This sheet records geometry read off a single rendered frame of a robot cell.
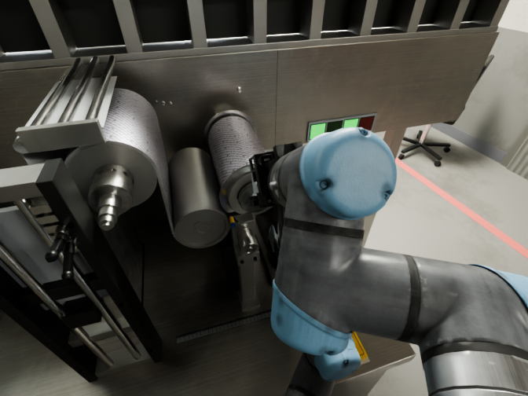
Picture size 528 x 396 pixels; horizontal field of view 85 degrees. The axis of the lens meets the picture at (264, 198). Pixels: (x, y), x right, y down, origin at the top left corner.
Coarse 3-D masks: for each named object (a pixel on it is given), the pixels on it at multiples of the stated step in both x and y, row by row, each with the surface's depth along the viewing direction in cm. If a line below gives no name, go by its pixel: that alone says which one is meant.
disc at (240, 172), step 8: (240, 168) 55; (248, 168) 56; (232, 176) 56; (240, 176) 56; (224, 184) 56; (232, 184) 57; (224, 192) 58; (224, 200) 59; (224, 208) 60; (272, 208) 65; (256, 216) 65
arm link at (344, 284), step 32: (288, 224) 26; (320, 224) 24; (288, 256) 25; (320, 256) 24; (352, 256) 24; (384, 256) 25; (288, 288) 25; (320, 288) 23; (352, 288) 23; (384, 288) 23; (288, 320) 24; (320, 320) 23; (352, 320) 23; (384, 320) 23; (320, 352) 23
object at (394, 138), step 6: (390, 132) 129; (396, 132) 127; (402, 132) 128; (384, 138) 134; (390, 138) 130; (396, 138) 130; (402, 138) 131; (390, 144) 131; (396, 144) 132; (390, 150) 133; (396, 150) 134; (396, 156) 137; (372, 216) 163; (366, 222) 165; (372, 222) 167; (366, 228) 169; (366, 234) 173
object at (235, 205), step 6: (246, 174) 56; (240, 180) 56; (246, 180) 57; (234, 186) 57; (240, 186) 57; (234, 192) 58; (228, 198) 58; (234, 198) 59; (234, 204) 60; (234, 210) 61; (240, 210) 61; (264, 210) 63
